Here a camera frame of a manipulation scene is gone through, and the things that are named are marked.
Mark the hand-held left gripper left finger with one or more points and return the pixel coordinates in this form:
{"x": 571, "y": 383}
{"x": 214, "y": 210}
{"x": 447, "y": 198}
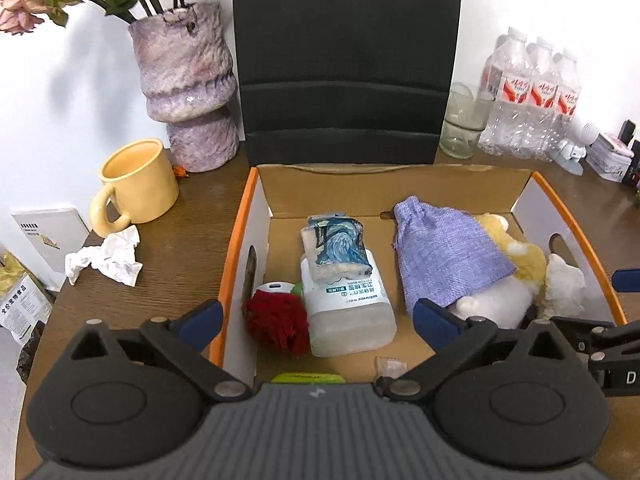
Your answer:
{"x": 200, "y": 322}

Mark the yellow printed packet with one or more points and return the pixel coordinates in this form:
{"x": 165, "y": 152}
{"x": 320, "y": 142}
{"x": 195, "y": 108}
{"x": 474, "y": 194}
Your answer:
{"x": 20, "y": 310}

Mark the purple ceramic vase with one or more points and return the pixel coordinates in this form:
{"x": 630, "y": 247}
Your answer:
{"x": 185, "y": 70}

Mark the glass cup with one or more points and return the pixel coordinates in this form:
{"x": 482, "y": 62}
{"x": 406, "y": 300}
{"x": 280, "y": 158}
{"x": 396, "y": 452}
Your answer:
{"x": 462, "y": 130}

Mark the patterned tin box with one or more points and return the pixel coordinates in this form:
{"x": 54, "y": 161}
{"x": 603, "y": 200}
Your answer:
{"x": 607, "y": 155}

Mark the clear water bottle red label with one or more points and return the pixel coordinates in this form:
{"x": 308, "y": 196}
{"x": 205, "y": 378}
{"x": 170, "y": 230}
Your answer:
{"x": 502, "y": 95}
{"x": 567, "y": 105}
{"x": 541, "y": 105}

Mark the white and yellow plush alpaca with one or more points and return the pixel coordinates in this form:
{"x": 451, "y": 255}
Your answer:
{"x": 500, "y": 300}

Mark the small white case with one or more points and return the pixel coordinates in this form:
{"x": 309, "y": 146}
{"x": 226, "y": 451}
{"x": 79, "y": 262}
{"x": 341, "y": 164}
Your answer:
{"x": 272, "y": 287}

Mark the red fluffy ball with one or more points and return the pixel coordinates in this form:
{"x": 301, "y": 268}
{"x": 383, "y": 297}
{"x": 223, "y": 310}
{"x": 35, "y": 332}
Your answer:
{"x": 275, "y": 320}

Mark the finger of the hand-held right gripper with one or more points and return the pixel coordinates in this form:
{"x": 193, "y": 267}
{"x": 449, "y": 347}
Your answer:
{"x": 585, "y": 335}
{"x": 627, "y": 280}

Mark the small white fan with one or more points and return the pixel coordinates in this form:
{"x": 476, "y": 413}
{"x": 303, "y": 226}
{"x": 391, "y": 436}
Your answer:
{"x": 587, "y": 134}

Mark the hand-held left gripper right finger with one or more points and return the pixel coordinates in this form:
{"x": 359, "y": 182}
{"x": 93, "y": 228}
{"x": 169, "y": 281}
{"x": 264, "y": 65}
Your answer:
{"x": 435, "y": 322}

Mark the crumpled white tissue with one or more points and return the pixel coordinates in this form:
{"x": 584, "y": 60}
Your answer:
{"x": 115, "y": 257}

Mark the blue patterned tissue pack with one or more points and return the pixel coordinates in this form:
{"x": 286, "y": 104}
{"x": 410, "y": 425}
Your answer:
{"x": 340, "y": 247}

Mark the red cardboard box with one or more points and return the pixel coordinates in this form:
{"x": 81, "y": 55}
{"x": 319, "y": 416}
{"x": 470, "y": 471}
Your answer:
{"x": 345, "y": 190}

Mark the clear cotton swab box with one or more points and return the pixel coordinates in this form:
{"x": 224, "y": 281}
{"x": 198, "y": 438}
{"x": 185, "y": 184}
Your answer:
{"x": 350, "y": 320}

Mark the yellow mug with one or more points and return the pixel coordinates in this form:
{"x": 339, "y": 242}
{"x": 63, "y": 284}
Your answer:
{"x": 145, "y": 185}

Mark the small black block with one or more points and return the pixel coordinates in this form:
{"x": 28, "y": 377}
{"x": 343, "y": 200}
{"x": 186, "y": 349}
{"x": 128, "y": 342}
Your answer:
{"x": 629, "y": 131}

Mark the small orange dried petal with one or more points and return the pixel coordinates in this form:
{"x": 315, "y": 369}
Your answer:
{"x": 179, "y": 172}

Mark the small beige block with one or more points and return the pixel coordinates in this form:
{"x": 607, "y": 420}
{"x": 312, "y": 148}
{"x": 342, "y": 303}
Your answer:
{"x": 390, "y": 366}

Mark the white booklet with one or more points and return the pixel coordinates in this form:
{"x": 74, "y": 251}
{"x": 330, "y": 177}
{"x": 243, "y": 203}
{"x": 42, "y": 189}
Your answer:
{"x": 45, "y": 240}

